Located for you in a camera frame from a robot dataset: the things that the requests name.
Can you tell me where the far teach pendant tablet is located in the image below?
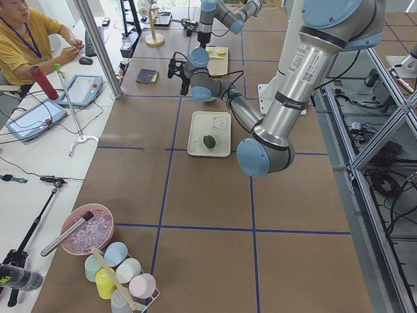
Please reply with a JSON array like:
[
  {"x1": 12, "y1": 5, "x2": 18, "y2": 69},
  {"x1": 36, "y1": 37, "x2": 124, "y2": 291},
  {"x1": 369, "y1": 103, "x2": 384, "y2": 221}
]
[{"x1": 65, "y1": 74, "x2": 104, "y2": 108}]

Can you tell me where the white bear tray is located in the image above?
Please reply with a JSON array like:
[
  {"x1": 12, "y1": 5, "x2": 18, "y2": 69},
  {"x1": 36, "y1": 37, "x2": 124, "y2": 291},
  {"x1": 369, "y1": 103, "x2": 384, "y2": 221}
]
[{"x1": 187, "y1": 111, "x2": 231, "y2": 157}]

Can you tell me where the blue cup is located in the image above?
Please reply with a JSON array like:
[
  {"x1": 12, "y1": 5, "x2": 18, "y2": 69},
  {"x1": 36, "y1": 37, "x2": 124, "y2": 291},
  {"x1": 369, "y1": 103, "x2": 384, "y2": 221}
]
[{"x1": 104, "y1": 242, "x2": 128, "y2": 267}]

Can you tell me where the aluminium frame post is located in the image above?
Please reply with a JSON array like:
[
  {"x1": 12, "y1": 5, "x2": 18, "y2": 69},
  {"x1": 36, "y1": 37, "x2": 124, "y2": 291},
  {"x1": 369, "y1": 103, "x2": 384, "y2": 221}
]
[{"x1": 74, "y1": 0, "x2": 122, "y2": 99}]

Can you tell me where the metal ice scoop stick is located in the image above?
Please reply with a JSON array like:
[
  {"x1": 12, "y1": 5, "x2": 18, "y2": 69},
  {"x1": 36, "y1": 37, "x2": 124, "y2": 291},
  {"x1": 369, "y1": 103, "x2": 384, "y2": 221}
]
[{"x1": 40, "y1": 211, "x2": 94, "y2": 257}]

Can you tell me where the metal grabber stick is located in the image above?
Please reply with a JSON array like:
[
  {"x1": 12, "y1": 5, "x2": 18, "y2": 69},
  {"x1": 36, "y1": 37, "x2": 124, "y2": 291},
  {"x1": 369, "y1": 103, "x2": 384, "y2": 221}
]
[{"x1": 54, "y1": 63, "x2": 98, "y2": 157}]

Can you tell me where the dark sponge cloth pad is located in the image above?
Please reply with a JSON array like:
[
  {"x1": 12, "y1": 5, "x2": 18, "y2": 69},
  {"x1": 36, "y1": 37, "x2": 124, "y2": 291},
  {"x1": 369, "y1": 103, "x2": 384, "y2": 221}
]
[{"x1": 136, "y1": 68, "x2": 159, "y2": 85}]

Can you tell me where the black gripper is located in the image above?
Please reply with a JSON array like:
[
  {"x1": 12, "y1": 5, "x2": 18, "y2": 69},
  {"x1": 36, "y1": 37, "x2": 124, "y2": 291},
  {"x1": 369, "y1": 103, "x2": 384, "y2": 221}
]
[
  {"x1": 167, "y1": 57, "x2": 190, "y2": 96},
  {"x1": 186, "y1": 23, "x2": 212, "y2": 49}
]

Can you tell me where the grey cup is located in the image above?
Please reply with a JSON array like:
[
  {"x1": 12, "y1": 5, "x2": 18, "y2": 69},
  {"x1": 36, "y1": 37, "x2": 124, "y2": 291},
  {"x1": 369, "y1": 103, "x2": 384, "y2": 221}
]
[{"x1": 111, "y1": 289, "x2": 132, "y2": 313}]

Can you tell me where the teach pendant tablet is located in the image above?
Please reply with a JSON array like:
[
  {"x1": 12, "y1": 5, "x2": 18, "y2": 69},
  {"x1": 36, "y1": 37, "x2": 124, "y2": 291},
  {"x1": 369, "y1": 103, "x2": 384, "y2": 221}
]
[
  {"x1": 6, "y1": 100, "x2": 67, "y2": 142},
  {"x1": 65, "y1": 74, "x2": 104, "y2": 108}
]

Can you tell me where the green cup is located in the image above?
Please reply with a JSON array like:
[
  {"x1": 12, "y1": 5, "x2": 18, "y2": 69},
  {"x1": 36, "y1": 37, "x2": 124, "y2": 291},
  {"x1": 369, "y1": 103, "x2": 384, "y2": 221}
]
[{"x1": 84, "y1": 254, "x2": 102, "y2": 282}]

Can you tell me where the green wrist watch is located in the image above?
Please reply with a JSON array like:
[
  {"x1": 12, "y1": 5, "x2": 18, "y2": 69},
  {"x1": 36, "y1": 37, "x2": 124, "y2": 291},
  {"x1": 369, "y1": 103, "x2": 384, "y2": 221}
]
[{"x1": 0, "y1": 174, "x2": 28, "y2": 183}]

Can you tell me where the white cup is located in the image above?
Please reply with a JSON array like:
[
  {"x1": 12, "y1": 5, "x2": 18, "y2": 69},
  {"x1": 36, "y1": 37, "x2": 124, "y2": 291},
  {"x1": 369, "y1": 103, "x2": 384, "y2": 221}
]
[{"x1": 115, "y1": 258, "x2": 141, "y2": 284}]

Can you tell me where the person in yellow shirt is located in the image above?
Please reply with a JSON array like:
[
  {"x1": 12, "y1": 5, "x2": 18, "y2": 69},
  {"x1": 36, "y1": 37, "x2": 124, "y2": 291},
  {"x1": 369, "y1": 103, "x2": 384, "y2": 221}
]
[{"x1": 1, "y1": 1, "x2": 84, "y2": 86}]

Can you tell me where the wooden cutting board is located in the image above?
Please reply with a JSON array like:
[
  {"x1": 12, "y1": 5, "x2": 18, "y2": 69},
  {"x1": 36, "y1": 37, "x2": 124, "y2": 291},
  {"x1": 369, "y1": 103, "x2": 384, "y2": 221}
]
[{"x1": 206, "y1": 46, "x2": 229, "y2": 76}]

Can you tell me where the black computer mouse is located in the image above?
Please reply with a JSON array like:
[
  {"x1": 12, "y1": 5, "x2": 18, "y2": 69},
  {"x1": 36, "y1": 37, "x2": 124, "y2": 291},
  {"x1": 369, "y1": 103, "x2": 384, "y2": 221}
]
[{"x1": 79, "y1": 57, "x2": 93, "y2": 65}]

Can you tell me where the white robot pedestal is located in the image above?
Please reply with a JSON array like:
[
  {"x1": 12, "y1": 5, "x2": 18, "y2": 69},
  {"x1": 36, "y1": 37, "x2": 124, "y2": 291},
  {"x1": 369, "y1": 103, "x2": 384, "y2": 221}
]
[{"x1": 258, "y1": 0, "x2": 303, "y2": 114}]

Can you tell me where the red bottle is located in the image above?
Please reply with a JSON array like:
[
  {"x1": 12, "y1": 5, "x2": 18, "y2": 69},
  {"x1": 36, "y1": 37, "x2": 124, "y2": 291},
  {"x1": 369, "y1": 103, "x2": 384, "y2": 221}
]
[{"x1": 29, "y1": 66, "x2": 59, "y2": 100}]

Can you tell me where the dark wooden tray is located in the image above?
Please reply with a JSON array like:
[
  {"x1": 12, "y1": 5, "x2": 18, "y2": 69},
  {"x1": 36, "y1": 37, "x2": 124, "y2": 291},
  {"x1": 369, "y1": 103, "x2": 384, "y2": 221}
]
[{"x1": 153, "y1": 12, "x2": 172, "y2": 27}]

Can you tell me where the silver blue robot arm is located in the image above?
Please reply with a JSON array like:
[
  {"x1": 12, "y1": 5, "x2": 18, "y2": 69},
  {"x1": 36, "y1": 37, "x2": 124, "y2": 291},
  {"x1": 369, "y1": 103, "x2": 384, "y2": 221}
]
[
  {"x1": 168, "y1": 1, "x2": 386, "y2": 177},
  {"x1": 185, "y1": 0, "x2": 263, "y2": 48}
]

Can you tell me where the black selfie stick tripod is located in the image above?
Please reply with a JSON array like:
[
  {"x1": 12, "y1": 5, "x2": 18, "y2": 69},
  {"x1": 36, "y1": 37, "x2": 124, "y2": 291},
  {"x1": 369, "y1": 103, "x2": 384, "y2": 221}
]
[{"x1": 1, "y1": 177, "x2": 66, "y2": 307}]

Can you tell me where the white wire cup rack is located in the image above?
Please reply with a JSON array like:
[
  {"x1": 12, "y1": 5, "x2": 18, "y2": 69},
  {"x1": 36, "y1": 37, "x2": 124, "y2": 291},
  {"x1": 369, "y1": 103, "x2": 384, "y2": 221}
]
[{"x1": 85, "y1": 249, "x2": 162, "y2": 310}]

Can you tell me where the black keyboard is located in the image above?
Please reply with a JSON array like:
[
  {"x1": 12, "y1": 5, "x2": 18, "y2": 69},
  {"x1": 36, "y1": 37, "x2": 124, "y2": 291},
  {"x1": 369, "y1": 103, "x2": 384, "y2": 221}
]
[{"x1": 84, "y1": 26, "x2": 105, "y2": 57}]

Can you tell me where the wooden stick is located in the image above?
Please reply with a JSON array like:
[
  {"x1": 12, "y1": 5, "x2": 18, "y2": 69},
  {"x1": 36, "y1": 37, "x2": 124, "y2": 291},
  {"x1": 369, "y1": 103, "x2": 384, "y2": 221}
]
[{"x1": 91, "y1": 248, "x2": 137, "y2": 312}]

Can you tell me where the green ceramic bowl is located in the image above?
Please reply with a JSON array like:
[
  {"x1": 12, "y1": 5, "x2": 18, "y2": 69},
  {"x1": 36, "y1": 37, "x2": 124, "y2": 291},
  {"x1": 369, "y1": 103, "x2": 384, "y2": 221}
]
[{"x1": 201, "y1": 97, "x2": 216, "y2": 103}]

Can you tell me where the wooden mug tree stand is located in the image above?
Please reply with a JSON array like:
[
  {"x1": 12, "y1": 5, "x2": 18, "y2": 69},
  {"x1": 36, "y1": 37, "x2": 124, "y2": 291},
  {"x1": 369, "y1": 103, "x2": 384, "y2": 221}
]
[{"x1": 145, "y1": 9, "x2": 165, "y2": 48}]

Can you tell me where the pink bowl with ice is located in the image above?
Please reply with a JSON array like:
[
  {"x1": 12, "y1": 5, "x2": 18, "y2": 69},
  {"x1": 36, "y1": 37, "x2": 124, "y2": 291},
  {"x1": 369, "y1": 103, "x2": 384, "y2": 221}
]
[{"x1": 61, "y1": 203, "x2": 115, "y2": 256}]

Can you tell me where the steel scoop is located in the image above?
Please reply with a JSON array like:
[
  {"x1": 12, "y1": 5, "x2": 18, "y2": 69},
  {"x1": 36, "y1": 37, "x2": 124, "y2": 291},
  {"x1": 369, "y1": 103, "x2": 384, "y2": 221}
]
[{"x1": 170, "y1": 18, "x2": 198, "y2": 29}]

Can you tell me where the pink cup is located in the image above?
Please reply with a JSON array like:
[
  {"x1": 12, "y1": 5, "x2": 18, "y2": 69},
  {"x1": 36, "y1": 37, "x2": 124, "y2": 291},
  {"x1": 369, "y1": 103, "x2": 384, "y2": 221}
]
[{"x1": 128, "y1": 273, "x2": 156, "y2": 299}]

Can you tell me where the green lime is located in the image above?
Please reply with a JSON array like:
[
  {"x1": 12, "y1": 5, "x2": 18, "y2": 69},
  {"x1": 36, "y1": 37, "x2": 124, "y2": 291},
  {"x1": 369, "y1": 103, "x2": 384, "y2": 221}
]
[{"x1": 203, "y1": 135, "x2": 216, "y2": 149}]

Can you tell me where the yellow cup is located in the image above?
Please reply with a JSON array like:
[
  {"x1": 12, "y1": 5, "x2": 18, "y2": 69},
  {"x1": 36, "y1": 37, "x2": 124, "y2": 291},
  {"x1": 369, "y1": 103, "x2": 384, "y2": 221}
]
[{"x1": 95, "y1": 268, "x2": 117, "y2": 300}]

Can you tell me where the near teach pendant tablet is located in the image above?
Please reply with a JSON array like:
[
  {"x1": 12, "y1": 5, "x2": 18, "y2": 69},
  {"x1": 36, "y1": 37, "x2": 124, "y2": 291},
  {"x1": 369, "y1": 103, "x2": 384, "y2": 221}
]
[{"x1": 6, "y1": 100, "x2": 67, "y2": 142}]

